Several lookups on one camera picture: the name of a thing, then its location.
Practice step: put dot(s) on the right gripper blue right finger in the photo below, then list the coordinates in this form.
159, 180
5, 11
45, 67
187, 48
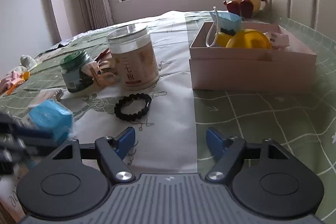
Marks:
228, 154

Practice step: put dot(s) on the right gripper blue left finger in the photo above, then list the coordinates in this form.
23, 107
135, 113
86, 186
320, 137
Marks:
111, 153

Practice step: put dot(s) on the blue white medicine box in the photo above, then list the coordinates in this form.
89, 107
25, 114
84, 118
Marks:
48, 120

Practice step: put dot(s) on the cotton swab pack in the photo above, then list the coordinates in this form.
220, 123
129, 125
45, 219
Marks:
47, 94

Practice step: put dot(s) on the blue face mask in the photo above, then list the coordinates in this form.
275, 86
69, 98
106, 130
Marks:
222, 20

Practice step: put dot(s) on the orange small clip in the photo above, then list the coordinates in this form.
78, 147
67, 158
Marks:
23, 77

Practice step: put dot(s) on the green lid glass jar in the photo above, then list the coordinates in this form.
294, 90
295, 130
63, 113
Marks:
71, 66

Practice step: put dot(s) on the white small figurine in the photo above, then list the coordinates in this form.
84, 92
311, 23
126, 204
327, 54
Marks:
28, 62

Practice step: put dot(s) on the clear jar with powder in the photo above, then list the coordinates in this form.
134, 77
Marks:
133, 54

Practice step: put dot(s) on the pink cardboard box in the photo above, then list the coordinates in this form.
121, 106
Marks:
218, 68

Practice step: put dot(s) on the white cloth in box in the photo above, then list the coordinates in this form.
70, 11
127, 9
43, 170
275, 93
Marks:
277, 40

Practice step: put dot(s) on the cream round plush doll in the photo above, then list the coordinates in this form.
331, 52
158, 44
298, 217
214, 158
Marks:
245, 8

